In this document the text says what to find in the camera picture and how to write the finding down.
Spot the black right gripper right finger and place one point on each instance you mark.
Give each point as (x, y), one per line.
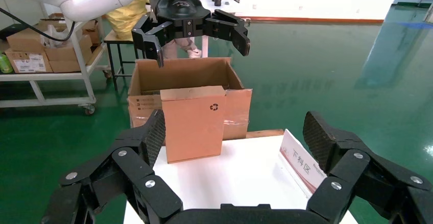
(351, 168)

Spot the small cardboard box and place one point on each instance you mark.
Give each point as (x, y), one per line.
(193, 127)

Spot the black metal stool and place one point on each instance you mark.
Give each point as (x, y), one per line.
(116, 41)

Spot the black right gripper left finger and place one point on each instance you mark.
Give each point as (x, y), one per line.
(132, 161)

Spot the black cylinder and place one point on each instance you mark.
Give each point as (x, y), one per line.
(218, 0)

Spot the cardboard box with shipping label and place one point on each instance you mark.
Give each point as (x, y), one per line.
(28, 63)

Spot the green bottle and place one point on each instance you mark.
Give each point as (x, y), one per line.
(5, 63)

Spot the white plastic bag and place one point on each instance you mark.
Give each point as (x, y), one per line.
(54, 36)

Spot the black case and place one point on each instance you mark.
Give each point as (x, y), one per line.
(13, 31)

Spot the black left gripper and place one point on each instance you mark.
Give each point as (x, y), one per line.
(179, 9)

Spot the white red sign placard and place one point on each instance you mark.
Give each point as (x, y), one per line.
(297, 161)

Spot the large open cardboard box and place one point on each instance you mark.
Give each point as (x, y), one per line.
(236, 114)

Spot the person in yellow coat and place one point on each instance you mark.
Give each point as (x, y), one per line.
(125, 19)

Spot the white metal cart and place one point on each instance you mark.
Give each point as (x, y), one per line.
(83, 70)

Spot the wooden plank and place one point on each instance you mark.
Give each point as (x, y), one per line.
(264, 134)

